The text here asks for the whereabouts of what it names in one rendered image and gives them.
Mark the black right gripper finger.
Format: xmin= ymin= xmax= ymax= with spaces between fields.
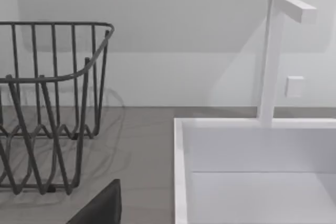
xmin=65 ymin=178 xmax=123 ymax=224

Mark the white sink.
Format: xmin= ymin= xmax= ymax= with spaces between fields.
xmin=173 ymin=118 xmax=336 ymax=224

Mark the tall white tap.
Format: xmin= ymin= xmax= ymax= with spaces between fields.
xmin=256 ymin=0 xmax=318 ymax=128

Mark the small white tap knob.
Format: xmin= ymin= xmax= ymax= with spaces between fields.
xmin=285 ymin=76 xmax=306 ymax=98

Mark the grey wire basket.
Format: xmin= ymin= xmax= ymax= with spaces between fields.
xmin=0 ymin=21 xmax=116 ymax=196

